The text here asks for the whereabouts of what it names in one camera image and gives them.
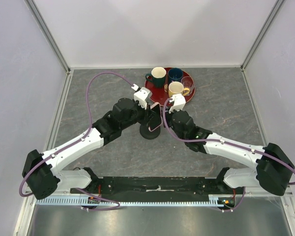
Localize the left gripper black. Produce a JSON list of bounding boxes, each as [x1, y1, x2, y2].
[[120, 98, 154, 129]]

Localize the phone with pink case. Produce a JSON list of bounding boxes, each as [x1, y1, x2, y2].
[[147, 102, 163, 132]]

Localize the black phone stand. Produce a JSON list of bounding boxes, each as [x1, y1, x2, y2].
[[139, 125, 161, 140]]

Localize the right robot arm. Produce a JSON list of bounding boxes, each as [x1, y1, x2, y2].
[[163, 111, 295, 196]]

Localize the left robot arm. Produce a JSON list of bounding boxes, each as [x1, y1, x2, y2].
[[22, 98, 162, 200]]

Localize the red round tray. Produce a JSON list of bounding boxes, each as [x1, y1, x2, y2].
[[145, 67, 195, 105]]

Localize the yellow mug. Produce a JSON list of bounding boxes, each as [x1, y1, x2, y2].
[[168, 82, 190, 97]]

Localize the dark green mug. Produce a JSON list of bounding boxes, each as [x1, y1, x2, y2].
[[145, 67, 167, 88]]

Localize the clear glass cup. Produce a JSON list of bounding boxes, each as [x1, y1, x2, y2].
[[181, 76, 195, 96]]

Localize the dark blue mug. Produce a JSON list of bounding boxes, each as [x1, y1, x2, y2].
[[168, 68, 183, 84]]

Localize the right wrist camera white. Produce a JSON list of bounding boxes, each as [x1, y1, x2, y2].
[[168, 93, 186, 114]]

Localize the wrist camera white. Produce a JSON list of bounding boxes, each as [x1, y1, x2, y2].
[[134, 87, 152, 110], [168, 93, 186, 114]]

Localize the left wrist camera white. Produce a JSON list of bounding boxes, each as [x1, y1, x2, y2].
[[134, 87, 152, 110]]

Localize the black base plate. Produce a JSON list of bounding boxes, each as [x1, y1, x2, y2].
[[83, 177, 228, 202]]

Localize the slotted cable duct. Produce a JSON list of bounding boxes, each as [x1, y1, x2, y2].
[[36, 195, 234, 207]]

